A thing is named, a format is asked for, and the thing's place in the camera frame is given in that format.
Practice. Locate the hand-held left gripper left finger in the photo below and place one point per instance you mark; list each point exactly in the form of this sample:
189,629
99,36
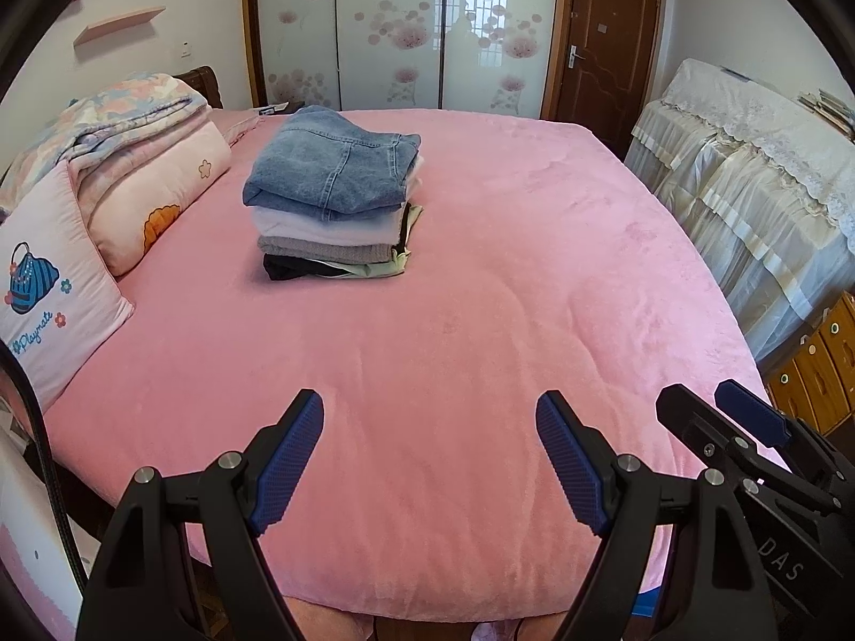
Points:
290,461

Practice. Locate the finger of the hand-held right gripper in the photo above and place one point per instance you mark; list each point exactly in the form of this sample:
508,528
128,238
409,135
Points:
748,406
695,420

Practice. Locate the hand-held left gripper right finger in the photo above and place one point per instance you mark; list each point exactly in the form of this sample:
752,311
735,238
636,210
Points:
571,464

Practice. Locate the blue denim jacket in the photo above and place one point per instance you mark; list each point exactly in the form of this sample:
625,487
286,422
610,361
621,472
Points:
320,160

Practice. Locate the wooden drawer cabinet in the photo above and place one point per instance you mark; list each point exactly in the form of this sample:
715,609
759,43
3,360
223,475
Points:
815,367

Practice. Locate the black folded garment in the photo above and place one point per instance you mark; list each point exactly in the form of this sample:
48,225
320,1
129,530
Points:
287,268

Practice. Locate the pink bed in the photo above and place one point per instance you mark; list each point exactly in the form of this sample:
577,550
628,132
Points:
434,314

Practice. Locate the grey knit folded garment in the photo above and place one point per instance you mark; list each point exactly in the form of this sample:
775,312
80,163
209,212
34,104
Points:
320,252

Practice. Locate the beige folded garment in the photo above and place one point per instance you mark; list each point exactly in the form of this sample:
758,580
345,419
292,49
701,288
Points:
387,260

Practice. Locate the lace-covered furniture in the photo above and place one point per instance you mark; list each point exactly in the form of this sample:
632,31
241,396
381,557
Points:
755,180

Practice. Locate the white fluffy folded sweater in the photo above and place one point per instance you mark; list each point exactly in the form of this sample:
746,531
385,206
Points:
320,227

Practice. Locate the white bedside furniture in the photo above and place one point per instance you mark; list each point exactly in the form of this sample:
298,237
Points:
20,481

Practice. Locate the white Playmate pillow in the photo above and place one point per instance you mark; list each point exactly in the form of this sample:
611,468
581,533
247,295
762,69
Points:
53,300

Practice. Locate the stack of books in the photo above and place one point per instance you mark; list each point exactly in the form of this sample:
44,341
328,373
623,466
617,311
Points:
828,103

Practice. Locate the small dark device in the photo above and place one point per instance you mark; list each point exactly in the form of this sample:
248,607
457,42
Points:
272,108

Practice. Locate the dark wooden headboard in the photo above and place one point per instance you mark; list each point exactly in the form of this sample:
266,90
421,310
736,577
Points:
200,80

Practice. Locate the brown wooden door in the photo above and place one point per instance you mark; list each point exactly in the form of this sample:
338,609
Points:
601,40

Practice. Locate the floral sliding-door wardrobe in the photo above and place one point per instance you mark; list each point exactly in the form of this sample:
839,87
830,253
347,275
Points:
401,27

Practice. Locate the pink wall shelf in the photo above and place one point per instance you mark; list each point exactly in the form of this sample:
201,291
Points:
117,23

